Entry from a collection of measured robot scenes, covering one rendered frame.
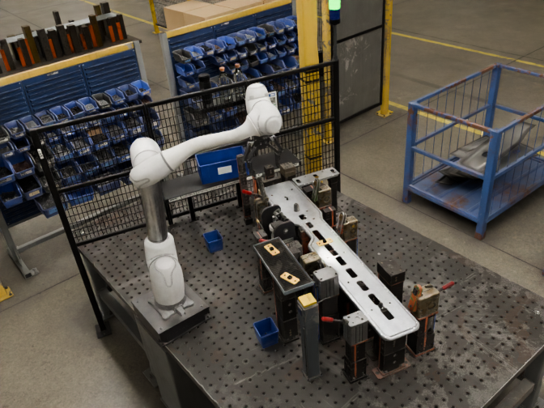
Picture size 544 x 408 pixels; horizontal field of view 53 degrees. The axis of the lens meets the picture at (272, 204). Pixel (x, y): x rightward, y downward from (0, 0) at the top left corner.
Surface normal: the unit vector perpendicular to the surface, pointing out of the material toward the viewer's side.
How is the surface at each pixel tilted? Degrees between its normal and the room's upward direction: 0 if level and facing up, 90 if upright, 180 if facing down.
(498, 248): 0
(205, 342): 0
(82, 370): 0
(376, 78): 91
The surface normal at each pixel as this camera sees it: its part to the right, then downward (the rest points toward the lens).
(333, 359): -0.08, -0.83
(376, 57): 0.62, 0.40
